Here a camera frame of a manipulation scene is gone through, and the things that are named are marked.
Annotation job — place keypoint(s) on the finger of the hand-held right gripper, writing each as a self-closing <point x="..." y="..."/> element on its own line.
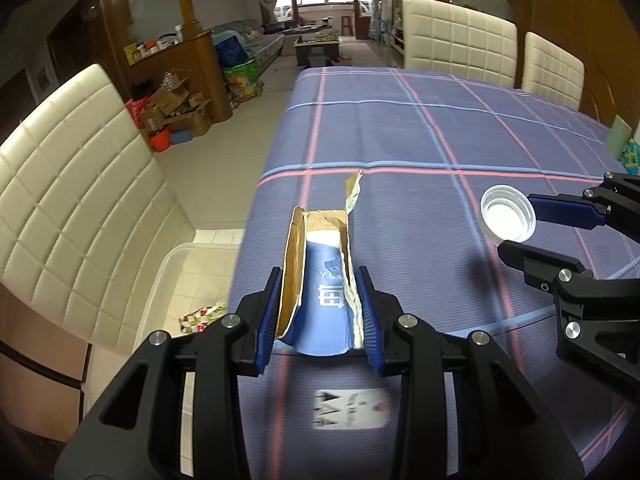
<point x="565" y="209"/>
<point x="530" y="257"/>

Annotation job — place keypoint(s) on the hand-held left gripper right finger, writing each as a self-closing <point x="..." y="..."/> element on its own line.
<point x="372" y="330"/>

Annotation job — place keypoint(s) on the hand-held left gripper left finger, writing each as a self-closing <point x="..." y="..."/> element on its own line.
<point x="265" y="330"/>

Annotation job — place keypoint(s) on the white plastic bottle cap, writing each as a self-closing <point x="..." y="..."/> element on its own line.
<point x="507" y="212"/>

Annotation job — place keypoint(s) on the torn blue cardboard box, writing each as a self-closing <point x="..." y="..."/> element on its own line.
<point x="320" y="305"/>

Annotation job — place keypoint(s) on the colourful patterned snack wrapper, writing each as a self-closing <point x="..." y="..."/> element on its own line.
<point x="202" y="319"/>

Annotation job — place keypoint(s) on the clear plastic bin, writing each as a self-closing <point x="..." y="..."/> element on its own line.
<point x="200" y="275"/>

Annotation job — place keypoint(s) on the white printed card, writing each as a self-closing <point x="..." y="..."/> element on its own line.
<point x="350" y="408"/>

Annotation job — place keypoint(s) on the teal patterned packet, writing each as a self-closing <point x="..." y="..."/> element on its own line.
<point x="632" y="157"/>

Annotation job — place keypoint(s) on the pale green packet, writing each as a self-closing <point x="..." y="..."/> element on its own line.
<point x="618" y="137"/>

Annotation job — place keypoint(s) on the cream quilted dining chair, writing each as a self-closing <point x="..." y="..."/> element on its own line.
<point x="75" y="185"/>
<point x="460" y="40"/>
<point x="552" y="72"/>

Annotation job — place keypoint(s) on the blue plaid tablecloth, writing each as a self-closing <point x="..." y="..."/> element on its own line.
<point x="400" y="135"/>

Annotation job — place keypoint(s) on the small blue box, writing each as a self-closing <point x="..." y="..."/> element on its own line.
<point x="181" y="137"/>

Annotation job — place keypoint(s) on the orange bucket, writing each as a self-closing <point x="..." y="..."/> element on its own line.
<point x="160" y="141"/>

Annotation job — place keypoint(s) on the open cardboard box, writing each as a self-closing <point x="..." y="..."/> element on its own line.
<point x="192" y="115"/>
<point x="169" y="97"/>

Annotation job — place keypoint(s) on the low television cabinet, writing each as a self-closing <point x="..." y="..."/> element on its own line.
<point x="397" y="40"/>

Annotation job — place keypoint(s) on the colourful printed bag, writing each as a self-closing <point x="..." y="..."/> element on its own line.
<point x="243" y="80"/>

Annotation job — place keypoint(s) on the wooden divider cabinet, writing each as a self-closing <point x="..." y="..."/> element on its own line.
<point x="200" y="70"/>

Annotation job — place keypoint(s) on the blue bag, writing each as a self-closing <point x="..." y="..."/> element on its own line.
<point x="231" y="51"/>

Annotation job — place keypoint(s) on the dark coffee table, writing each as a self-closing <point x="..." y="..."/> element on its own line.
<point x="316" y="50"/>

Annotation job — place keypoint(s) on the grey sofa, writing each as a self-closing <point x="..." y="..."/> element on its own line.
<point x="260" y="42"/>

